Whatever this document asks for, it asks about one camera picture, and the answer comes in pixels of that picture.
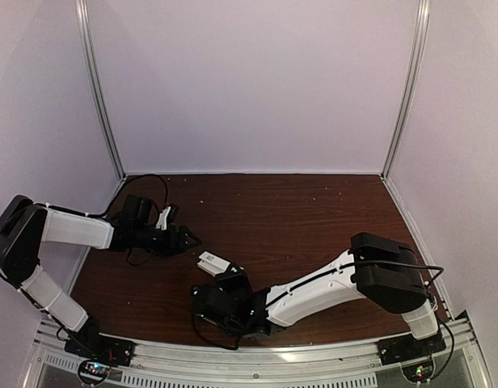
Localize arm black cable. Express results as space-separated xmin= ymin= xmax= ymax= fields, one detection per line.
xmin=191 ymin=260 xmax=456 ymax=369
xmin=0 ymin=174 xmax=171 ymax=284

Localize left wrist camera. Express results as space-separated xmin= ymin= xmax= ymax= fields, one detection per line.
xmin=155 ymin=204 xmax=179 ymax=230

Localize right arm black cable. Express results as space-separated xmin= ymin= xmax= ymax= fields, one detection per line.
xmin=191 ymin=260 xmax=456 ymax=369

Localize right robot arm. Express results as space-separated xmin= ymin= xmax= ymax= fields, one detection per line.
xmin=192 ymin=233 xmax=439 ymax=357

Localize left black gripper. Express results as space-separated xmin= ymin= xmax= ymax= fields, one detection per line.
xmin=133 ymin=224 xmax=201 ymax=259

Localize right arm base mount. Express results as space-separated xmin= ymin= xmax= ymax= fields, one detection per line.
xmin=377 ymin=332 xmax=446 ymax=365

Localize right aluminium frame post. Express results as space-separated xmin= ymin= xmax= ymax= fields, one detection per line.
xmin=380 ymin=0 xmax=452 ymax=316

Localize left aluminium frame post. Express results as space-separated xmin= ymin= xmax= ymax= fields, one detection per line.
xmin=74 ymin=0 xmax=127 ymax=196

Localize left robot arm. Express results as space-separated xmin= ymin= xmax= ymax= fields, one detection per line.
xmin=0 ymin=195 xmax=201 ymax=359

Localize aluminium frame post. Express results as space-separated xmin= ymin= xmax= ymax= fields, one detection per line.
xmin=380 ymin=0 xmax=452 ymax=316
xmin=74 ymin=0 xmax=127 ymax=196

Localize white remote control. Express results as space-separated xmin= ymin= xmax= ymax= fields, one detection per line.
xmin=197 ymin=251 xmax=241 ymax=276

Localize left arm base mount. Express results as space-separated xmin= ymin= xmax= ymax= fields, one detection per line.
xmin=64 ymin=335 xmax=134 ymax=367

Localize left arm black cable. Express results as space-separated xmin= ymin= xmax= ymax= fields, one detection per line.
xmin=0 ymin=174 xmax=171 ymax=284

